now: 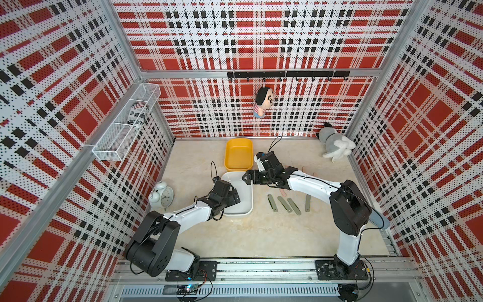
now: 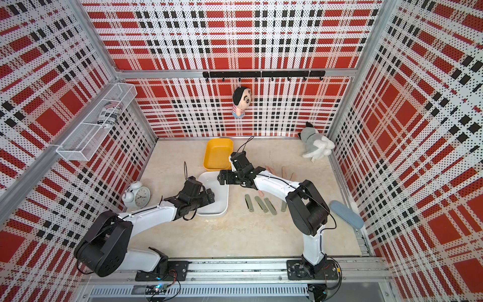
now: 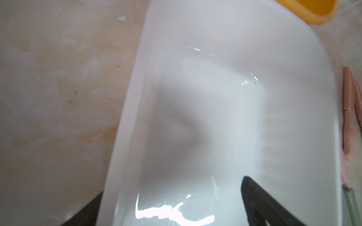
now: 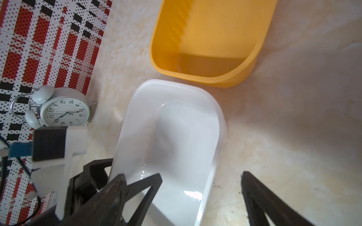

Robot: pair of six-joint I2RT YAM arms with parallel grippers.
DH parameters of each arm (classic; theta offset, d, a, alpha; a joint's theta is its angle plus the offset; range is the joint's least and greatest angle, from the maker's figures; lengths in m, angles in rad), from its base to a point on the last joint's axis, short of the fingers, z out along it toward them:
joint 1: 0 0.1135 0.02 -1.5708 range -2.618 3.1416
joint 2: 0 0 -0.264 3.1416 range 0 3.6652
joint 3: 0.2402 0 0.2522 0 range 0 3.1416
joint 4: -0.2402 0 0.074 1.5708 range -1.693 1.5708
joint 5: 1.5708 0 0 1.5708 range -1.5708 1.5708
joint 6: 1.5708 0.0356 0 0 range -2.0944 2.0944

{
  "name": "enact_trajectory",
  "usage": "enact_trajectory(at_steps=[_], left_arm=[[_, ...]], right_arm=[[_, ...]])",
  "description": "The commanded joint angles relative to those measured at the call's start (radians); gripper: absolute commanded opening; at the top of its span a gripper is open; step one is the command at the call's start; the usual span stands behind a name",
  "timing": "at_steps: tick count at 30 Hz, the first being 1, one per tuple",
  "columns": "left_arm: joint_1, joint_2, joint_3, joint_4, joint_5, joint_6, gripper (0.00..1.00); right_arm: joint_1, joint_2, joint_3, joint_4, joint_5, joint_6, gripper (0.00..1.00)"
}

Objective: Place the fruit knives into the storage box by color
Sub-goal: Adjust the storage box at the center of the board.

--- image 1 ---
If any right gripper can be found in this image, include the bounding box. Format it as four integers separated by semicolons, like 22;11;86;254
241;169;274;185

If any white plastic storage box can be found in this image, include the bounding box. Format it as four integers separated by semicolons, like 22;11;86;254
221;171;254;217

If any green folding knife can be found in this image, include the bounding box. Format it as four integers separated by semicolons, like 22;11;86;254
267;194;278;213
305;195;311;212
287;198;301;216
277;196;293;213

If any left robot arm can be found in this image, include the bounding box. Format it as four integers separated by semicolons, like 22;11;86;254
123;177;240;278

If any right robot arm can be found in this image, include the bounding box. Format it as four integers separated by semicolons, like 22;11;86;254
242;152;389;278

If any yellow plastic storage box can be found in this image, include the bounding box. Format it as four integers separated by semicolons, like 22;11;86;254
224;138;254;171

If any white alarm clock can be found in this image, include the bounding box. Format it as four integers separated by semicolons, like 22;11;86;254
148;181;174;209

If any cartoon boy doll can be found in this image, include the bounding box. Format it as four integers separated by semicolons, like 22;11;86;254
254;86;274;118

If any grey white plush toy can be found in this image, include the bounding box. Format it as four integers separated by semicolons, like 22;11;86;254
316;122;356;162

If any green circuit board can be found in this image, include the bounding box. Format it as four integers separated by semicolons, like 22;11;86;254
162;284;198;296

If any striped can in basket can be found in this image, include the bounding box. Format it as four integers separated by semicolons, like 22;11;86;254
127;101;148;128

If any blue oval pad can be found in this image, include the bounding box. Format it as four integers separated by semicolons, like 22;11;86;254
369;210;390;230

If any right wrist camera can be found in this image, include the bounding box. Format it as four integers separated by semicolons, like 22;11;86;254
254;151;278;172

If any metal base rail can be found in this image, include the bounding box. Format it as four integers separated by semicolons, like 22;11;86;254
107;257;430;301

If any black hook rail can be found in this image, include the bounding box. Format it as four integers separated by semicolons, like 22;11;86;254
227;70;350;79

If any clear wire wall basket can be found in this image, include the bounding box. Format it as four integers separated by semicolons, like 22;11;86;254
93;83;160;162

